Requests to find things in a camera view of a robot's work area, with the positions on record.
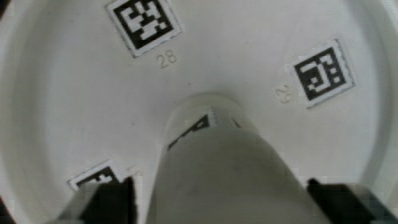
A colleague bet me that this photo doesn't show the white cylindrical table leg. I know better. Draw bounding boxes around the white cylindrical table leg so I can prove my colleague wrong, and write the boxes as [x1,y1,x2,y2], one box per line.
[146,94,329,224]

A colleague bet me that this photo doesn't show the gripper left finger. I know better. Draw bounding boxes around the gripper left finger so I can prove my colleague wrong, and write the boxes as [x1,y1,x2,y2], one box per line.
[50,177,139,224]

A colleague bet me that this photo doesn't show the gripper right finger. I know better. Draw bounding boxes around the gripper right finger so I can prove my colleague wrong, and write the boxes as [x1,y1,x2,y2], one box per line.
[308,178,398,224]

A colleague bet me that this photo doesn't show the white round table top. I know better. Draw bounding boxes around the white round table top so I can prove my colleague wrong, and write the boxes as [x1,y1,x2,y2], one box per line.
[0,0,398,224]

